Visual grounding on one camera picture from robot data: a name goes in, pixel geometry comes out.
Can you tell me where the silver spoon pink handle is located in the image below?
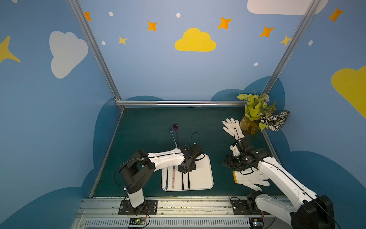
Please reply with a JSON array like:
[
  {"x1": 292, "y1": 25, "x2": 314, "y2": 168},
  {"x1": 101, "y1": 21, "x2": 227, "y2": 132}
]
[{"x1": 172, "y1": 166, "x2": 175, "y2": 190}]

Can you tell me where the blue fork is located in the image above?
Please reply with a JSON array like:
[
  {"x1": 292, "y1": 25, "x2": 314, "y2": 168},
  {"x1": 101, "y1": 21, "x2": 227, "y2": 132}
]
[{"x1": 165, "y1": 167, "x2": 169, "y2": 190}]

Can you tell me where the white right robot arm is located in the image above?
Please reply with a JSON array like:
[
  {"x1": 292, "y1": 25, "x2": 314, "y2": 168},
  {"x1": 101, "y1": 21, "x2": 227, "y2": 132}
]
[{"x1": 223, "y1": 148, "x2": 336, "y2": 229}]

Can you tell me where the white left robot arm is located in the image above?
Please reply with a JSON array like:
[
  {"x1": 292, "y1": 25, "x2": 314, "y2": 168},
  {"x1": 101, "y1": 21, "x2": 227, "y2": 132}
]
[{"x1": 117, "y1": 144, "x2": 203, "y2": 209}]

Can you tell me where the white glove near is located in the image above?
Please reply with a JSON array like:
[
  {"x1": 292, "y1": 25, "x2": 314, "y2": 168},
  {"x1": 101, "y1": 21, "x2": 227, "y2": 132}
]
[{"x1": 233, "y1": 168, "x2": 270, "y2": 191}]

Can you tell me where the white glove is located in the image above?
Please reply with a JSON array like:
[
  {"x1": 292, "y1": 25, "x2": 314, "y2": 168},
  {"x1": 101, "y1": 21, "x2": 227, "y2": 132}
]
[
  {"x1": 222, "y1": 118, "x2": 245, "y2": 140},
  {"x1": 233, "y1": 168, "x2": 270, "y2": 191}
]

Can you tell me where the white tray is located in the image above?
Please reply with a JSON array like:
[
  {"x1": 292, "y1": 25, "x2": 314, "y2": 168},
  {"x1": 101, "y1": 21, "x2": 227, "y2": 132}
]
[{"x1": 161, "y1": 154, "x2": 214, "y2": 192}]

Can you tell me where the white glove far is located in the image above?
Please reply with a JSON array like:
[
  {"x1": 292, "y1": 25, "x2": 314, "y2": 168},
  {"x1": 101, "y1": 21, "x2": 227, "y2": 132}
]
[{"x1": 222, "y1": 118, "x2": 245, "y2": 140}]

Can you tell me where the zebra striped cloth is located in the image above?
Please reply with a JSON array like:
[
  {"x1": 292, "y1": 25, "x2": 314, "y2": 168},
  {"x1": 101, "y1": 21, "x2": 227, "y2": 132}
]
[{"x1": 258, "y1": 110, "x2": 290, "y2": 132}]

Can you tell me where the green potted plant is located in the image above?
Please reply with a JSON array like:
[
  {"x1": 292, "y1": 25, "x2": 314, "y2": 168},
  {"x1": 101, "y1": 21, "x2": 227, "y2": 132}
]
[{"x1": 237, "y1": 94, "x2": 277, "y2": 135}]

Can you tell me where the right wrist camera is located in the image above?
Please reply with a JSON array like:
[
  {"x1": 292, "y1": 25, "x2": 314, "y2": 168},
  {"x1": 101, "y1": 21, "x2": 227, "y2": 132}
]
[{"x1": 230, "y1": 137, "x2": 254, "y2": 156}]

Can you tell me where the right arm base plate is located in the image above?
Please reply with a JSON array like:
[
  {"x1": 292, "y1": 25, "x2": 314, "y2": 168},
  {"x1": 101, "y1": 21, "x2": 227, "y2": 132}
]
[{"x1": 229, "y1": 197, "x2": 270, "y2": 215}]

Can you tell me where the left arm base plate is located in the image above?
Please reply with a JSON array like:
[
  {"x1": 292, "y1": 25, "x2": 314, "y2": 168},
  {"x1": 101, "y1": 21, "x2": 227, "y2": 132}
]
[{"x1": 118, "y1": 199, "x2": 158, "y2": 216}]

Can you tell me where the horizontal aluminium frame rail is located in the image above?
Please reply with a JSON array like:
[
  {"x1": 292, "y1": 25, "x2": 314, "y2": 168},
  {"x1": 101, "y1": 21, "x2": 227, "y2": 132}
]
[{"x1": 116, "y1": 100, "x2": 246, "y2": 107}]

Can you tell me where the front aluminium rail base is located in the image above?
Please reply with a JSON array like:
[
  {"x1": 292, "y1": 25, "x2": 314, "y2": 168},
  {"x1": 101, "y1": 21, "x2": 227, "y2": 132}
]
[{"x1": 71, "y1": 196, "x2": 290, "y2": 229}]

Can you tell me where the right aluminium frame post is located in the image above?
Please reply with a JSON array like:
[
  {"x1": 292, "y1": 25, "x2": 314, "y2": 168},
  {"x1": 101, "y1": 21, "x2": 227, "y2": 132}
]
[{"x1": 262, "y1": 0, "x2": 322, "y2": 95}]

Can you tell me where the aluminium frame post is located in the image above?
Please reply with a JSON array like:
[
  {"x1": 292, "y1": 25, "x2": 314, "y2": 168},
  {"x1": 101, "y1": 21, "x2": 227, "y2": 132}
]
[
  {"x1": 262, "y1": 0, "x2": 322, "y2": 95},
  {"x1": 68, "y1": 0, "x2": 125, "y2": 112}
]

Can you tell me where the left aluminium frame post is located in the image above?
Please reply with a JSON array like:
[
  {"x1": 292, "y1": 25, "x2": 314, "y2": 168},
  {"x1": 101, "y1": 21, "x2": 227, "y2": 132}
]
[{"x1": 68, "y1": 0, "x2": 125, "y2": 112}]

